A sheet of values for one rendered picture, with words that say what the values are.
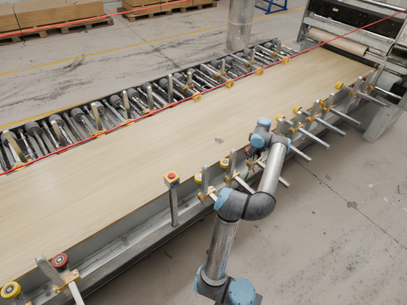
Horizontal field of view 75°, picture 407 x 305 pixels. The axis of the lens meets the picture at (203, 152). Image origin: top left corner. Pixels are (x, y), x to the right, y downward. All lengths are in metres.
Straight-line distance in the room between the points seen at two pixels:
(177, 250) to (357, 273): 1.63
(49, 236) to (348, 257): 2.50
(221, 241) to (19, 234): 1.22
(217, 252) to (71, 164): 1.32
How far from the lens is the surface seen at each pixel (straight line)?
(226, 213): 1.25
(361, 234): 3.21
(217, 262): 1.49
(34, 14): 7.07
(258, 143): 1.66
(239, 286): 1.64
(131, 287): 2.59
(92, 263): 2.04
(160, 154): 2.14
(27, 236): 1.96
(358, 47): 4.03
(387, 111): 4.09
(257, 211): 1.22
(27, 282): 2.03
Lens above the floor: 2.40
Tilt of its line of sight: 44 degrees down
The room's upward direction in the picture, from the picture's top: 3 degrees clockwise
